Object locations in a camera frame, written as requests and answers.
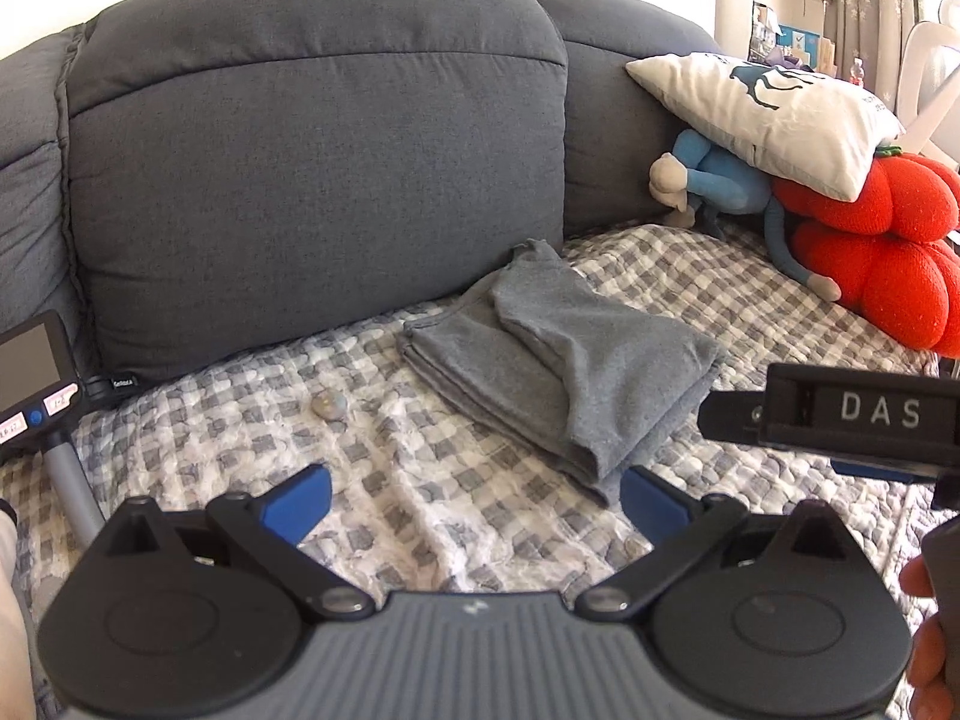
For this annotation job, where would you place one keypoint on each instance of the person's right hand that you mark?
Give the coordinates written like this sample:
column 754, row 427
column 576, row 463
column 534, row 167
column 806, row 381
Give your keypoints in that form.
column 930, row 660

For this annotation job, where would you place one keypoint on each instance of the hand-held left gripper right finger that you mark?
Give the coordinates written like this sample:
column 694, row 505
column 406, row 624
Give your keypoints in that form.
column 652, row 499

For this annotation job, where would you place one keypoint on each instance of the grey star curtain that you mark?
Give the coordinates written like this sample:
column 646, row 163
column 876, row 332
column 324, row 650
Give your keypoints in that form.
column 874, row 0

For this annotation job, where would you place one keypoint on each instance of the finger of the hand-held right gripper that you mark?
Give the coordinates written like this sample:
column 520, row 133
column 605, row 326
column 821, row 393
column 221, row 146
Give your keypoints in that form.
column 731, row 416
column 877, row 471

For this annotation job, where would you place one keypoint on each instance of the black handheld screen device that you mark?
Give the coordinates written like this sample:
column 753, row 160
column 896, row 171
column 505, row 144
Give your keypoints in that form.
column 30, row 360

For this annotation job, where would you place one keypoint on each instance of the white printed pillow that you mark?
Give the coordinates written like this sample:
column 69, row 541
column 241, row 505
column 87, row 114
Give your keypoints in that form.
column 787, row 120

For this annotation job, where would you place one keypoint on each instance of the dark grey sofa backrest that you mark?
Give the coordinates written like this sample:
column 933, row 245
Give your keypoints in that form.
column 300, row 165

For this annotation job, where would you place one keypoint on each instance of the person's beige clothing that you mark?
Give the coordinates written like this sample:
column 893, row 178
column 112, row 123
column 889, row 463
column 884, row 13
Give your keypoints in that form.
column 11, row 615

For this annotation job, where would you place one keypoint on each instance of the grey knit sweater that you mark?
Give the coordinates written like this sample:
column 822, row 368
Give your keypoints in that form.
column 585, row 360

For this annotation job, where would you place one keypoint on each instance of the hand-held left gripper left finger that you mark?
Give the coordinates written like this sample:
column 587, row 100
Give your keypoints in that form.
column 300, row 499

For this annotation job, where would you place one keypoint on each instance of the blue monkey plush toy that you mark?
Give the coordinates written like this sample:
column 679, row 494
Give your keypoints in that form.
column 720, row 180

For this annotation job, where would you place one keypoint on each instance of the grey checked quilt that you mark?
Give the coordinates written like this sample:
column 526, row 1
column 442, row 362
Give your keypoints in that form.
column 412, row 480

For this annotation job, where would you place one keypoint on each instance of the small grey round object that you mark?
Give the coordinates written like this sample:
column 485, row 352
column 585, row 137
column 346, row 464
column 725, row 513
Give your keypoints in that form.
column 330, row 403

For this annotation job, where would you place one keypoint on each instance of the white mesh office chair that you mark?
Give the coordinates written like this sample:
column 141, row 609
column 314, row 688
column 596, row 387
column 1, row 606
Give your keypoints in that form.
column 930, row 75

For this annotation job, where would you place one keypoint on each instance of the white bookshelf with books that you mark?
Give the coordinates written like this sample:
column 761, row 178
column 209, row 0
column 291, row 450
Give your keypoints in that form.
column 787, row 15

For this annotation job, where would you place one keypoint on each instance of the red pumpkin plush cushion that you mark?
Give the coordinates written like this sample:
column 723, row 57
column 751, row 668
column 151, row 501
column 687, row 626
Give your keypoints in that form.
column 892, row 255

